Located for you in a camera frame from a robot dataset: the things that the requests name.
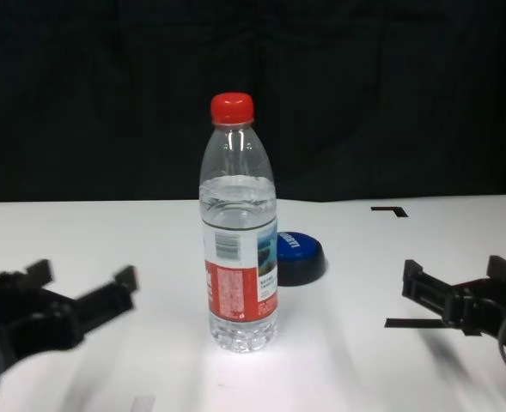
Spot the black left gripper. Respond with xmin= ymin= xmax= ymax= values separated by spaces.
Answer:
xmin=0 ymin=258 xmax=138 ymax=379

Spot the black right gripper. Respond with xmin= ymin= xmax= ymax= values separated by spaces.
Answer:
xmin=401 ymin=255 xmax=506 ymax=349

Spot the clear water bottle red cap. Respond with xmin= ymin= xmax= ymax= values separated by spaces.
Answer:
xmin=198 ymin=91 xmax=279 ymax=354

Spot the black backdrop cloth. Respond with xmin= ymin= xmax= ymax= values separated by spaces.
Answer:
xmin=0 ymin=0 xmax=506 ymax=203

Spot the black L-shaped tape mark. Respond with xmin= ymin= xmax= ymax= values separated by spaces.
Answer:
xmin=371 ymin=205 xmax=408 ymax=219

